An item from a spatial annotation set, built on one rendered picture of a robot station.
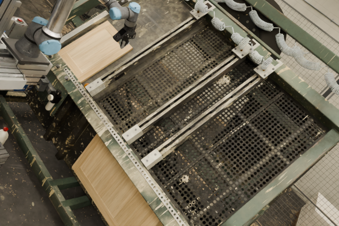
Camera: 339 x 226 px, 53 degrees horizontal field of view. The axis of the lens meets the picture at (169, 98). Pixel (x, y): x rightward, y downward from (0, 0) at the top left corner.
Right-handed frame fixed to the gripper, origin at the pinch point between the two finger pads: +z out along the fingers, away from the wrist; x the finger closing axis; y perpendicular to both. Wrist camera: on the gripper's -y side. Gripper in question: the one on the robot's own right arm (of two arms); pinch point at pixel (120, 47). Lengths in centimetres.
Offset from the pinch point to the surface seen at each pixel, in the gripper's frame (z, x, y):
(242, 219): 15, -136, -16
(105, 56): 25.4, 17.0, 5.8
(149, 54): 9.6, -8.0, 25.0
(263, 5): -29, -34, 123
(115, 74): 21.5, -5.0, -3.5
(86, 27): 24, 50, 11
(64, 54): 38, 42, -13
